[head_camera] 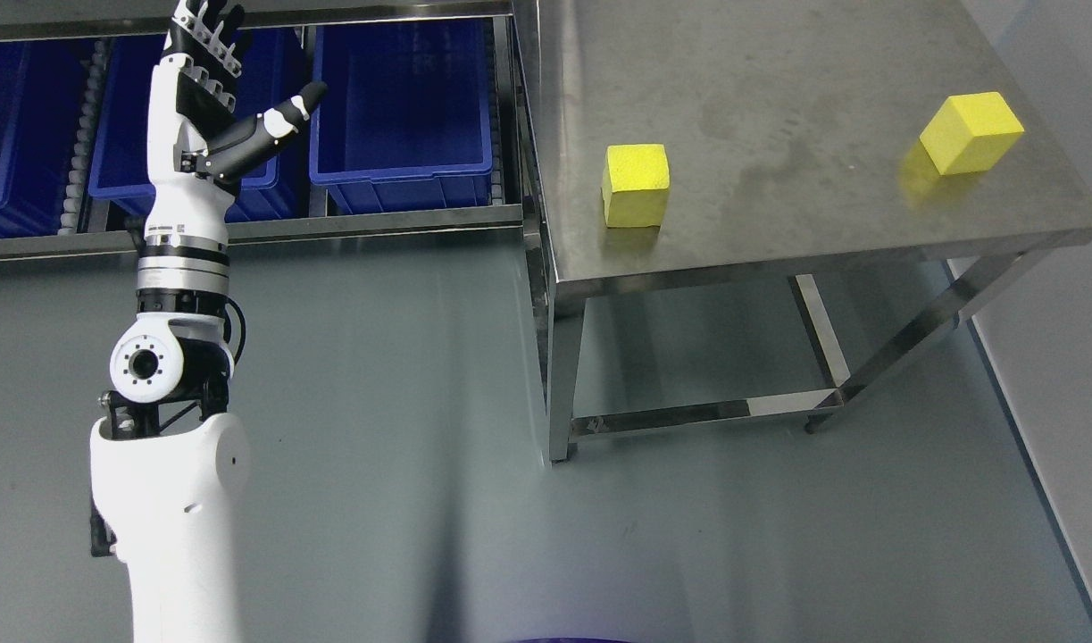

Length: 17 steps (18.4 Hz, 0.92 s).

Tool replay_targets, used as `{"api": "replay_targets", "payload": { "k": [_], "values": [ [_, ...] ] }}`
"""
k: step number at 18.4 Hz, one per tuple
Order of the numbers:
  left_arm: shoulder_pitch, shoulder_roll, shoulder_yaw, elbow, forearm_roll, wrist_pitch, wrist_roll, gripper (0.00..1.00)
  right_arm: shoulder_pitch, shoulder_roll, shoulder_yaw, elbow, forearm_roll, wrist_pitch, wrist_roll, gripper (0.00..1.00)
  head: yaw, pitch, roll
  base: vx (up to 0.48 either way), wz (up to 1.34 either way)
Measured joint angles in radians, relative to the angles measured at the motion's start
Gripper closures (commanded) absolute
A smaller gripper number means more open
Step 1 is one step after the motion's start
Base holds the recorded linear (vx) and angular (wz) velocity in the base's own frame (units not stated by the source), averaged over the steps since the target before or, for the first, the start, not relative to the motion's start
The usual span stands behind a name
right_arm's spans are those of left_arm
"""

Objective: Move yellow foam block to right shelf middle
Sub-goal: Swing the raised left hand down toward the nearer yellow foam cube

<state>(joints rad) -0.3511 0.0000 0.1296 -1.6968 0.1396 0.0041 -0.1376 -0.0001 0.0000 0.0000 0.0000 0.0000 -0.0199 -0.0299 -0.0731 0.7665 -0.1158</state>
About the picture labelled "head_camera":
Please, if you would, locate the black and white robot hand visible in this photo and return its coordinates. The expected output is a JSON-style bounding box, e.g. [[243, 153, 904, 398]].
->
[[143, 1, 329, 246]]

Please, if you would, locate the yellow foam block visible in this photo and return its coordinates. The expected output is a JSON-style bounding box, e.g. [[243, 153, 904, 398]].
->
[[919, 91, 1026, 176], [600, 144, 670, 229]]

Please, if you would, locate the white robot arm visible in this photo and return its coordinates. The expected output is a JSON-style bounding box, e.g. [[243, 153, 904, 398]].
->
[[90, 223, 248, 642]]

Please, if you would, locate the blue plastic bin middle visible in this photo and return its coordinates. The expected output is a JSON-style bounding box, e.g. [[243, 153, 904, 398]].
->
[[88, 28, 309, 222]]

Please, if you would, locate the blue plastic bin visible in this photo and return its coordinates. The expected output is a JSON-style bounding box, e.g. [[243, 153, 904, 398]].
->
[[0, 40, 86, 239], [308, 17, 494, 215], [88, 28, 309, 222]]

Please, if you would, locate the metal shelf rack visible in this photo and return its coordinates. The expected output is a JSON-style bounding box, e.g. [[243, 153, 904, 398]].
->
[[0, 1, 529, 262]]

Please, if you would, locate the blue plastic bin left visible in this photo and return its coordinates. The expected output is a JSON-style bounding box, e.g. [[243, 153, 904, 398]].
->
[[0, 40, 86, 239]]

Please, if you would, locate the blue plastic bin right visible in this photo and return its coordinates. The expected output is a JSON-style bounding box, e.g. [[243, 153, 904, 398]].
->
[[308, 17, 494, 215]]

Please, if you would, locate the stainless steel table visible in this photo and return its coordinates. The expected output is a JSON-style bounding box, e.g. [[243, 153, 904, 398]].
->
[[513, 1, 1092, 463]]

